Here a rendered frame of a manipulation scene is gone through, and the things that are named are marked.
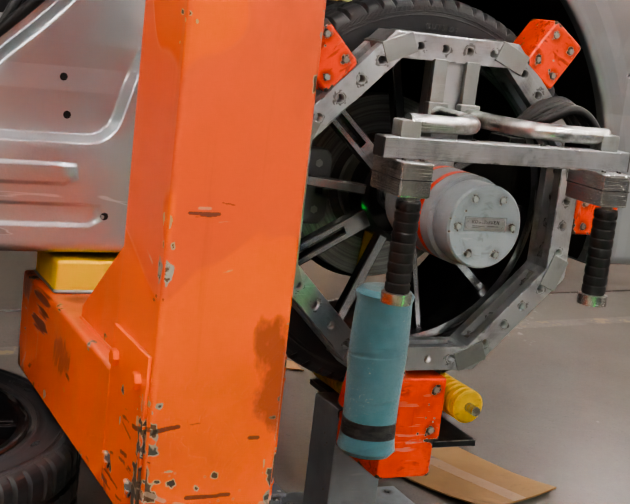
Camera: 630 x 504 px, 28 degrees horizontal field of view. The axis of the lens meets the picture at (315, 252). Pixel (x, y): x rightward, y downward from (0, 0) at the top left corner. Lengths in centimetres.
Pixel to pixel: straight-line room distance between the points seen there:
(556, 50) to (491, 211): 33
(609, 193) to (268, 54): 70
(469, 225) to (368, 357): 25
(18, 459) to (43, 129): 48
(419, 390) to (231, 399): 67
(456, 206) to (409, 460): 47
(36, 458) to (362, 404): 49
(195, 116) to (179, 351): 26
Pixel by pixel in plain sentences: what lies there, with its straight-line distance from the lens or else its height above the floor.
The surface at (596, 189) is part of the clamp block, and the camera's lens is 191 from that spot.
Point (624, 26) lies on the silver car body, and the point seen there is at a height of 117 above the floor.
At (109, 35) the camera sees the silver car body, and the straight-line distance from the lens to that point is 189.
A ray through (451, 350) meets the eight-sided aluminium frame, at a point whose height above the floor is 61.
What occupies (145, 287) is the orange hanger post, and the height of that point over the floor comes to 81.
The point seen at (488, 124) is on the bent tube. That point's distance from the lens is 193.
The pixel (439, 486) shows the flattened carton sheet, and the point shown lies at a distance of 319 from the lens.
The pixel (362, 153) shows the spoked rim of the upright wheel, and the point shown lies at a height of 92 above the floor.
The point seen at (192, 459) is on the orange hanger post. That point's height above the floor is 62.
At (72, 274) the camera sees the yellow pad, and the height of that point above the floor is 71.
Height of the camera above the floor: 114
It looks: 11 degrees down
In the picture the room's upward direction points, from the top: 7 degrees clockwise
